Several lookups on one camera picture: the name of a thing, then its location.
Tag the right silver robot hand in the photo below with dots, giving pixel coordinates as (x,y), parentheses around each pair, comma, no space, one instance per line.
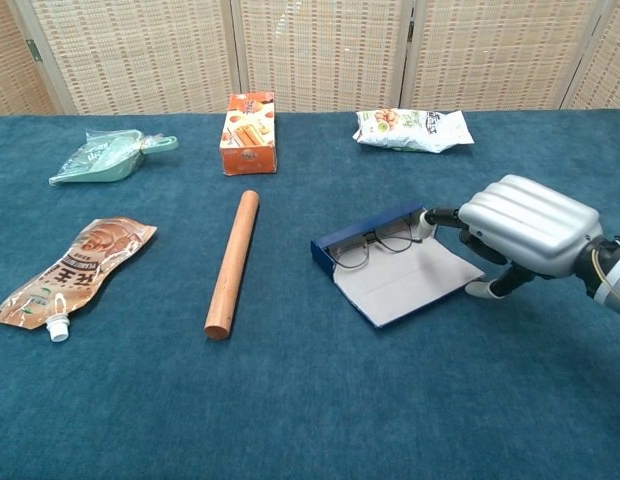
(535,225)

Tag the grey and blue box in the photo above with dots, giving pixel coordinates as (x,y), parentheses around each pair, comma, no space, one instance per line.
(415,280)

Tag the black eyeglasses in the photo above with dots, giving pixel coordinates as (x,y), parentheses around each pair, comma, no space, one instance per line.
(351,254)

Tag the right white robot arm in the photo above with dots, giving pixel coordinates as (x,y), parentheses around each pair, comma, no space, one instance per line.
(615,280)

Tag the white snack bag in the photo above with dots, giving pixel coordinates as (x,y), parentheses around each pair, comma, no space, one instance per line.
(415,130)

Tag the bamboo folding screen panel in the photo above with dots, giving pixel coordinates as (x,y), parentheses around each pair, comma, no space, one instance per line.
(610,70)
(320,55)
(140,55)
(10,60)
(500,55)

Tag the blue table cloth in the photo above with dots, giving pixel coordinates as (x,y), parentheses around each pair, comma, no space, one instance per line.
(310,400)

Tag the orange snack box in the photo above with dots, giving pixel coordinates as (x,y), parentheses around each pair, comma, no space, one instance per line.
(247,155)

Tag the wooden rolling pin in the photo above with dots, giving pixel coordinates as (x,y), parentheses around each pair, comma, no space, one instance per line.
(232,265)

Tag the mint green plastic dustpan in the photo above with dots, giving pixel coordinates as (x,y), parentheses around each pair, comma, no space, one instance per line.
(105,165)

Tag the brown spout drink pouch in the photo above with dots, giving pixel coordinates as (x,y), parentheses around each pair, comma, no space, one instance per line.
(75,270)

